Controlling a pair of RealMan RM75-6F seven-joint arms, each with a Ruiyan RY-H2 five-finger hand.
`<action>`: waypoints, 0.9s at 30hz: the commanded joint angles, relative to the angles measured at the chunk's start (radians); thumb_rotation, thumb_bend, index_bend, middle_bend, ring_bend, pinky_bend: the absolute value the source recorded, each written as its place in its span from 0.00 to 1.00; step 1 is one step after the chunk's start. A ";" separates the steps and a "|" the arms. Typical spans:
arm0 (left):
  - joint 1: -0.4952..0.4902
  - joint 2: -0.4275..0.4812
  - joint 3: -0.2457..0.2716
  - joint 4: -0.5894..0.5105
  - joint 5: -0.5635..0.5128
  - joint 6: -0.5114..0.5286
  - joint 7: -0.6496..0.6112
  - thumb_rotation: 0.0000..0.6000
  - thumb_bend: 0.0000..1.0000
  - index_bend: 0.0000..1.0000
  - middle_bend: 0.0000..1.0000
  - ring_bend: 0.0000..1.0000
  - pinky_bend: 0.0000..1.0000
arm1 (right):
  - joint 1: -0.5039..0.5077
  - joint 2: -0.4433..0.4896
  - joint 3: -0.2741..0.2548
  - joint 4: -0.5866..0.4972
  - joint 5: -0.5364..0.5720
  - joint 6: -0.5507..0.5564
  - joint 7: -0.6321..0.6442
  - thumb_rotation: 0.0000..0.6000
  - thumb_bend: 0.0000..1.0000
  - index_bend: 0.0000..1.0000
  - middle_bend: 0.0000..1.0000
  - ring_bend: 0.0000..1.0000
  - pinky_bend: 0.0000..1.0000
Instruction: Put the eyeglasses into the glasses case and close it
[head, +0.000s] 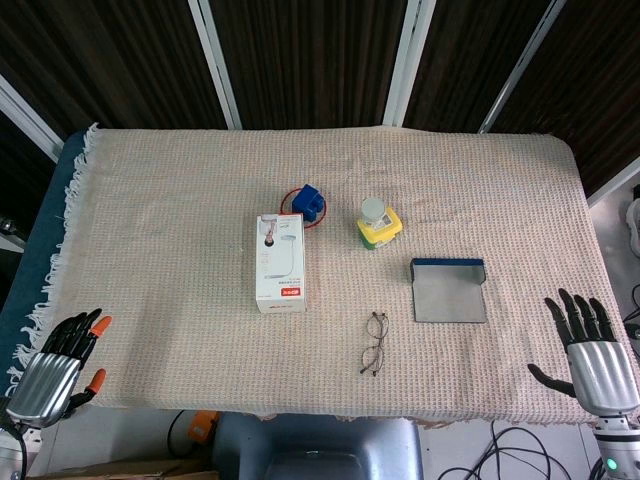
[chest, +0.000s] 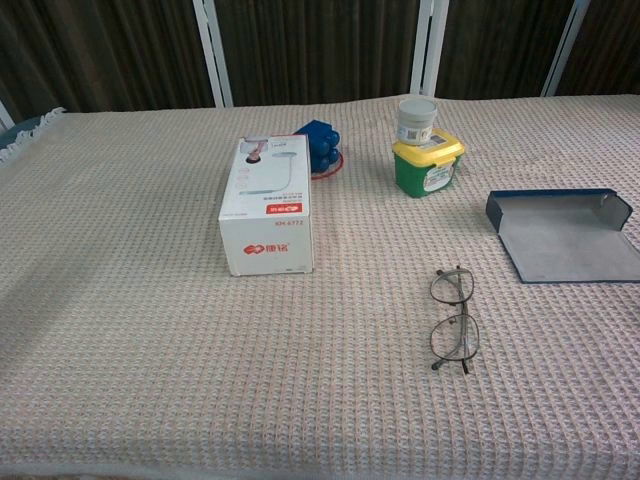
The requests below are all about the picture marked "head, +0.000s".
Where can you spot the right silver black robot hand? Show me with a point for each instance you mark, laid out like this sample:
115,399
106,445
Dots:
600,370

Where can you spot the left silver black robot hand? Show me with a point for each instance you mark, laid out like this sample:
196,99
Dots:
47,380

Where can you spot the thin-framed eyeglasses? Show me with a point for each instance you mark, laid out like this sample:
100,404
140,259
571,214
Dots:
376,326

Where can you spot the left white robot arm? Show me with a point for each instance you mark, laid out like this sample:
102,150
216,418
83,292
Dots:
11,452

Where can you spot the green tub yellow lid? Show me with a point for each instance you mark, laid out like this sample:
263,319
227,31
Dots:
385,231

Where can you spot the brown cardboard box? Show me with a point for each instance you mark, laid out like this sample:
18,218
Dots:
125,471

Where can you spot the teal table pad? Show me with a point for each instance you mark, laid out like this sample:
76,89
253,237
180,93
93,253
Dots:
35,240

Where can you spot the grey metal table fixture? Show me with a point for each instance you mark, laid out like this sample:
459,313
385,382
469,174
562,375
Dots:
12,240

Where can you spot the white sneaker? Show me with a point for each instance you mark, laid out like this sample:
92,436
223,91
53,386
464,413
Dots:
635,215

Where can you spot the orange floor object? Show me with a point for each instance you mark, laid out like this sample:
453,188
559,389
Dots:
202,427

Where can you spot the beige waffle fringed cloth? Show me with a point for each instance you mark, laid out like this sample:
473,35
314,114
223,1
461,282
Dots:
175,250

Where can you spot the white lamp carton box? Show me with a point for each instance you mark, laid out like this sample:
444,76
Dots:
280,260

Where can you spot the small white jar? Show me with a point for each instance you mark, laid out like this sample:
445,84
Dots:
373,209

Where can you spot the grey blue robot torso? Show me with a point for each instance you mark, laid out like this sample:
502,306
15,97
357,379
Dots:
320,445

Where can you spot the blue plastic toy block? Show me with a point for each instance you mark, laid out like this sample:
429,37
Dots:
306,200

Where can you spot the white partition frame post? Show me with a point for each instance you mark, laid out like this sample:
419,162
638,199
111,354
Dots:
25,115
215,60
520,70
405,60
615,182

